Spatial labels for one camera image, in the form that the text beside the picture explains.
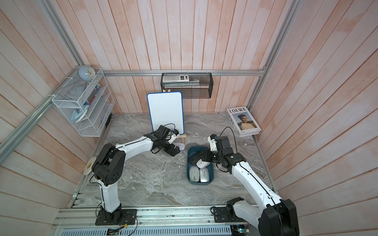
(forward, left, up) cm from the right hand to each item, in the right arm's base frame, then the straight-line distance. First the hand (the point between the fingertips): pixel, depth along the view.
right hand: (202, 153), depth 83 cm
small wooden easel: (+16, +12, -6) cm, 21 cm away
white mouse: (+11, +13, -10) cm, 20 cm away
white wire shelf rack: (+18, +65, +20) cm, 71 cm away
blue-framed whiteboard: (+23, +21, +14) cm, 34 cm away
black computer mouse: (+2, +4, -11) cm, 12 cm away
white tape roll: (-5, +73, -13) cm, 74 cm away
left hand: (+8, +18, -9) cm, 22 cm away
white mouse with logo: (-2, 0, -10) cm, 10 cm away
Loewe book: (+33, -33, -10) cm, 48 cm away
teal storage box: (+6, +7, -9) cm, 13 cm away
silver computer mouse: (-8, -1, -11) cm, 14 cm away
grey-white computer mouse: (-9, +5, -9) cm, 14 cm away
